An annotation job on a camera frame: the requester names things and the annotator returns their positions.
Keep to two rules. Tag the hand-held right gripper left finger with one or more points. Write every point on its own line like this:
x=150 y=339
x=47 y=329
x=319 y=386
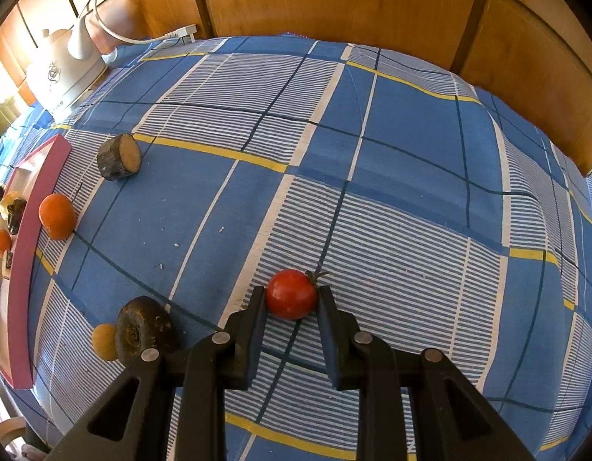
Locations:
x=258 y=326

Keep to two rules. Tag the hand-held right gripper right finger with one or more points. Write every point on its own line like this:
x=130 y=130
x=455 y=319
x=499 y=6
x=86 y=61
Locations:
x=327 y=341

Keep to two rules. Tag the yellow peeled chunk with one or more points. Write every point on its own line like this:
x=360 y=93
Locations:
x=9 y=199

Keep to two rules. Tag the dark brown water chestnut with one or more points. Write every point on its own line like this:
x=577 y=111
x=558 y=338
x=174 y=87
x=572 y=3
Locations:
x=17 y=217
x=142 y=326

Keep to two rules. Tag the red cherry tomato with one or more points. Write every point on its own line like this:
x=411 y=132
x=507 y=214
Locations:
x=291 y=295

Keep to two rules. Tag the orange mandarin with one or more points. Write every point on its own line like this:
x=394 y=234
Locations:
x=1 y=242
x=57 y=217

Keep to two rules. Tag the dark purple sugarcane piece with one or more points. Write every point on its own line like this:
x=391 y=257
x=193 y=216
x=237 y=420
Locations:
x=8 y=259

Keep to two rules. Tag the pink cardboard box tray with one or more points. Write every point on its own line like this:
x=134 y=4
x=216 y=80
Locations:
x=32 y=273

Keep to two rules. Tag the tan longan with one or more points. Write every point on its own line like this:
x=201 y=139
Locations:
x=103 y=342

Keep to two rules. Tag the white ceramic electric kettle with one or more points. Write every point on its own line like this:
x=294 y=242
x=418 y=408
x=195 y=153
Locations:
x=65 y=81

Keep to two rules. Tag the white power plug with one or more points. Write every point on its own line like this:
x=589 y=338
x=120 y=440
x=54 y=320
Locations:
x=186 y=33

